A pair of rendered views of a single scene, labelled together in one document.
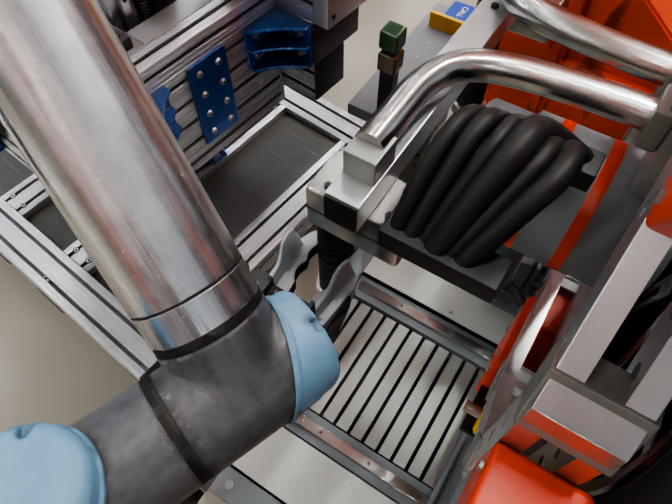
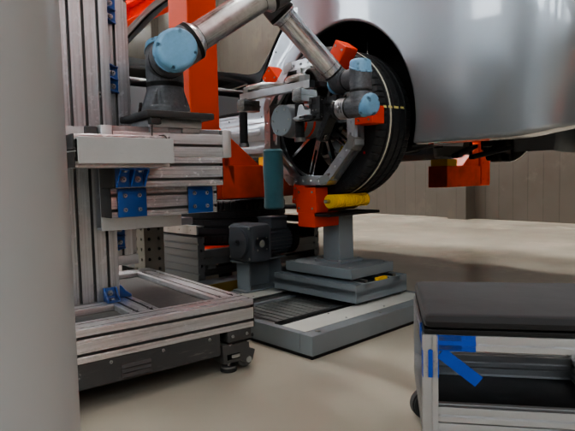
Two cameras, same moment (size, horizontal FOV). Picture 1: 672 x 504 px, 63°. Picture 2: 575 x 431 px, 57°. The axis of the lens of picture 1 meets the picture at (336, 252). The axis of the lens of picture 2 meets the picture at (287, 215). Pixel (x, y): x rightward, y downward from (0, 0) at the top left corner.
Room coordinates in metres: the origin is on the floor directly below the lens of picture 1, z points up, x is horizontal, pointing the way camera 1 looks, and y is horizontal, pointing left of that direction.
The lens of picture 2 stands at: (-0.15, 1.99, 0.61)
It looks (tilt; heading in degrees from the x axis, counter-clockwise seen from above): 4 degrees down; 284
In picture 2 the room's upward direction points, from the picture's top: 1 degrees counter-clockwise
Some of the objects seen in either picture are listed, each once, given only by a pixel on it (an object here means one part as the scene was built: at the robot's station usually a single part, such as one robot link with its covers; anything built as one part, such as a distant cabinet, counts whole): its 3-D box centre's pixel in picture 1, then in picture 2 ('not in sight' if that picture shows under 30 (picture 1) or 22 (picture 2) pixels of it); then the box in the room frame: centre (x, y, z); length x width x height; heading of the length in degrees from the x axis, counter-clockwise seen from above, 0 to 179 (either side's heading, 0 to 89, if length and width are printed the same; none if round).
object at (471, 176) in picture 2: not in sight; (455, 164); (-0.42, -2.38, 0.69); 0.52 x 0.17 x 0.35; 57
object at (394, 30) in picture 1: (392, 37); not in sight; (0.88, -0.11, 0.64); 0.04 x 0.04 x 0.04; 57
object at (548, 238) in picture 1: (560, 195); (299, 121); (0.35, -0.23, 0.85); 0.21 x 0.14 x 0.14; 57
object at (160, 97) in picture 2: not in sight; (165, 99); (0.63, 0.43, 0.87); 0.15 x 0.15 x 0.10
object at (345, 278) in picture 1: (340, 277); not in sight; (0.25, 0.00, 0.85); 0.09 x 0.03 x 0.06; 139
